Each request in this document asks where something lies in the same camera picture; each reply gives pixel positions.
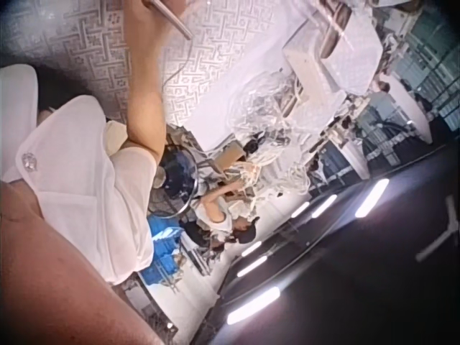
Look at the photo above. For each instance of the tan cardboard box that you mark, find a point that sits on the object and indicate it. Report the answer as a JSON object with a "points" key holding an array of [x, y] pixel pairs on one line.
{"points": [[230, 156]]}

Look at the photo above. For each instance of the white work table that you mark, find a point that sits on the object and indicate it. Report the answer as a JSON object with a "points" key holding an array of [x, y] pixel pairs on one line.
{"points": [[215, 108]]}

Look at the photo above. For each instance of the heap of clear plastic bags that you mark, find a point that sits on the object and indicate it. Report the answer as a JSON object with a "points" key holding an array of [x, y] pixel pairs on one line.
{"points": [[262, 104]]}

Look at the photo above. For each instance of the blue plastic crate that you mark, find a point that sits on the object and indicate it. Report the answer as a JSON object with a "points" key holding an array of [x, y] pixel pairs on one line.
{"points": [[161, 251]]}

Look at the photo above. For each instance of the white box appliance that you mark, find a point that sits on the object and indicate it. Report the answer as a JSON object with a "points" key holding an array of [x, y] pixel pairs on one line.
{"points": [[312, 61]]}

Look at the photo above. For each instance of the row of ceiling light strips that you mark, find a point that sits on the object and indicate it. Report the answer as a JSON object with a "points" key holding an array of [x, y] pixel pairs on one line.
{"points": [[373, 197]]}

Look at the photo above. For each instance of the silver rod tool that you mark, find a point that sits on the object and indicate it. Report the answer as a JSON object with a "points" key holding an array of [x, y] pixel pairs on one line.
{"points": [[173, 20]]}

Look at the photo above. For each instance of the person's legs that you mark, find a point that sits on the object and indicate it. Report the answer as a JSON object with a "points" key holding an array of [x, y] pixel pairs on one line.
{"points": [[54, 86]]}

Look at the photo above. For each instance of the white ceiling bar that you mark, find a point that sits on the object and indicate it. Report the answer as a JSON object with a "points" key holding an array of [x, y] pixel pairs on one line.
{"points": [[451, 223]]}

